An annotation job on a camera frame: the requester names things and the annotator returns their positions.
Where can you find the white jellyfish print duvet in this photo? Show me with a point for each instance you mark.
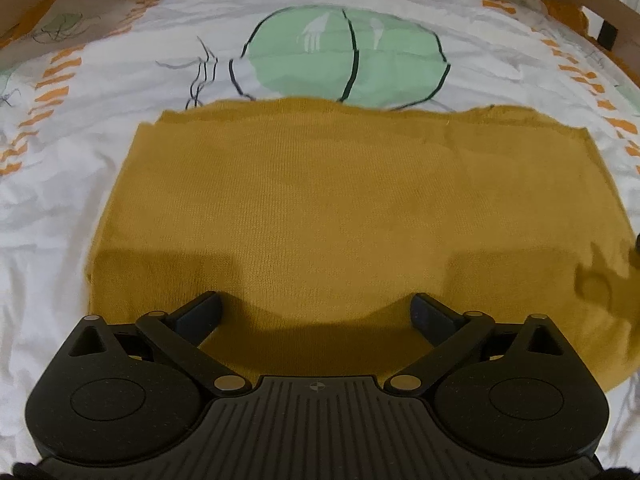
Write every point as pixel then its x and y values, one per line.
pixel 76 89

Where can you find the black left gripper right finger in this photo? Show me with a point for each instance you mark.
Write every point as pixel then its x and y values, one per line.
pixel 515 394

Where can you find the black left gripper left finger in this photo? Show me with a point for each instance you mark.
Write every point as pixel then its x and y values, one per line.
pixel 118 394

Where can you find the mustard yellow knit garment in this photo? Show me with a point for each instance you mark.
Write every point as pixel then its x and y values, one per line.
pixel 317 222

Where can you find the yellow bed sheet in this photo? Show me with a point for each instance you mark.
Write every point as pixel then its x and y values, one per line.
pixel 572 16

